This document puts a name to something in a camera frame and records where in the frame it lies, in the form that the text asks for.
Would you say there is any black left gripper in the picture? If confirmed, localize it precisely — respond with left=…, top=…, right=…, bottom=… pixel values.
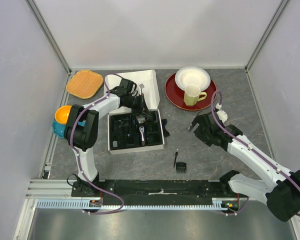
left=124, top=94, right=152, bottom=119

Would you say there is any silver black hair clipper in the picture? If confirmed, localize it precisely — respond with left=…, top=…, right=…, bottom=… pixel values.
left=136, top=116, right=146, bottom=146

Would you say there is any black cleaning brush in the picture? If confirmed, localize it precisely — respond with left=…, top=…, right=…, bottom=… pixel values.
left=173, top=151, right=179, bottom=168

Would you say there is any black guard comb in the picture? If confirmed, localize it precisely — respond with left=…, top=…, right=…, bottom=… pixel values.
left=175, top=162, right=187, bottom=174
left=161, top=118, right=170, bottom=137

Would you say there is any white cardboard box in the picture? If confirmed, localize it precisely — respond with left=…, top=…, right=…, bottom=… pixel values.
left=105, top=70, right=160, bottom=121

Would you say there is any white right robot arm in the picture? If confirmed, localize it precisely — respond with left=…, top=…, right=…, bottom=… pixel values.
left=187, top=111, right=300, bottom=222

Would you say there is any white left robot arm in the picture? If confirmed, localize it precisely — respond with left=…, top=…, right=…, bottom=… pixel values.
left=63, top=77, right=152, bottom=197

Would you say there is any black plastic insert tray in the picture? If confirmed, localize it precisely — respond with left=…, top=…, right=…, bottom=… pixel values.
left=107, top=110, right=165, bottom=155

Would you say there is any light green mug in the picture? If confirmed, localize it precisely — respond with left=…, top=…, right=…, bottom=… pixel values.
left=183, top=84, right=207, bottom=107

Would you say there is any red round plate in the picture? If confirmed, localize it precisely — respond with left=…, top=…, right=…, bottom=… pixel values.
left=165, top=73, right=217, bottom=112

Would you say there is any white ceramic bowl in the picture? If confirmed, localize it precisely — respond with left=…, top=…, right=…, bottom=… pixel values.
left=175, top=66, right=211, bottom=91

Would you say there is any woven orange tray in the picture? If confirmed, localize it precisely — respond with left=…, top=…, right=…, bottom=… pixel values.
left=66, top=69, right=104, bottom=100

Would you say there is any orange small bowl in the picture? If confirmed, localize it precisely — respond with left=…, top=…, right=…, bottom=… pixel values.
left=54, top=105, right=72, bottom=125

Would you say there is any teal dotted plate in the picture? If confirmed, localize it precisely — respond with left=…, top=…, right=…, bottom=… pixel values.
left=52, top=120, right=66, bottom=139

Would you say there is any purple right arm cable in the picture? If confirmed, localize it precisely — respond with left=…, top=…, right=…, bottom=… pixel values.
left=211, top=90, right=300, bottom=218

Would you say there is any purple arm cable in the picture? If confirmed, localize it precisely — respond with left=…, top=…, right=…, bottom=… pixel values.
left=69, top=73, right=126, bottom=216
left=211, top=90, right=300, bottom=218

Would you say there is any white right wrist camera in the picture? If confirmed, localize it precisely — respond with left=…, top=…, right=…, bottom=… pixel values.
left=215, top=103, right=228, bottom=124

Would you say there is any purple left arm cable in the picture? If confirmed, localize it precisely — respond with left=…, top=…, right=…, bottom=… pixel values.
left=69, top=73, right=126, bottom=216

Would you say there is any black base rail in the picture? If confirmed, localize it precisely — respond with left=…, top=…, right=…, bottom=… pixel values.
left=66, top=179, right=246, bottom=205

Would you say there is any light blue cable duct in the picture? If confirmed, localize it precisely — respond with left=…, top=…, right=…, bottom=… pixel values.
left=36, top=199, right=233, bottom=211

